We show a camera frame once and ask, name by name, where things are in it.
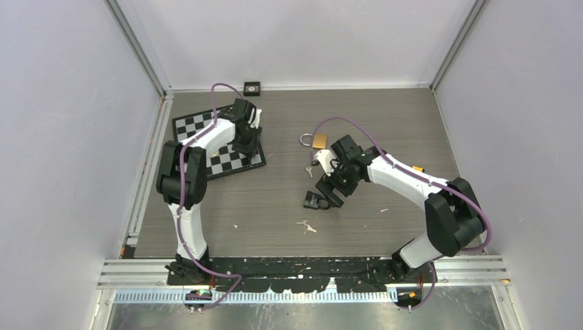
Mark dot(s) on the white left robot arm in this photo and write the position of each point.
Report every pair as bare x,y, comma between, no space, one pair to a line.
182,178

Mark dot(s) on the black Kaijing padlock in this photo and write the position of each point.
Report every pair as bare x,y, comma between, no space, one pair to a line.
315,201

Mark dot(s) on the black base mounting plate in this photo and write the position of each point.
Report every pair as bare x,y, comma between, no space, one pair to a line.
297,274

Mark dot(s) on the yellow small padlock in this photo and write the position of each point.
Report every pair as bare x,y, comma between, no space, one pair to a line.
419,169

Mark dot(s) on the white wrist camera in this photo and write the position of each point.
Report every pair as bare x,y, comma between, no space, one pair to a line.
327,160
255,118

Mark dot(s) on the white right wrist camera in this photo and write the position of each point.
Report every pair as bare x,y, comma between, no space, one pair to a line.
327,160

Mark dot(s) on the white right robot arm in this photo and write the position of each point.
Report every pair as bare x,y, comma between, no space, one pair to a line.
452,215

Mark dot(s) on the brass padlock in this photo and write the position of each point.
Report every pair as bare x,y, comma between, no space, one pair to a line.
315,141

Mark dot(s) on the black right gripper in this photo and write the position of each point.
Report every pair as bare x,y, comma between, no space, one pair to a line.
326,185

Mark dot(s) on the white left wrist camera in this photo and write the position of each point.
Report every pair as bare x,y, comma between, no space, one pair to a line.
255,118

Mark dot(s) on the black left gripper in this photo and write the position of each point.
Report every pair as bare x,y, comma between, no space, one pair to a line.
250,149

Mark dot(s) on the small black square box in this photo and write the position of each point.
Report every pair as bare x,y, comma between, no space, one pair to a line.
252,89

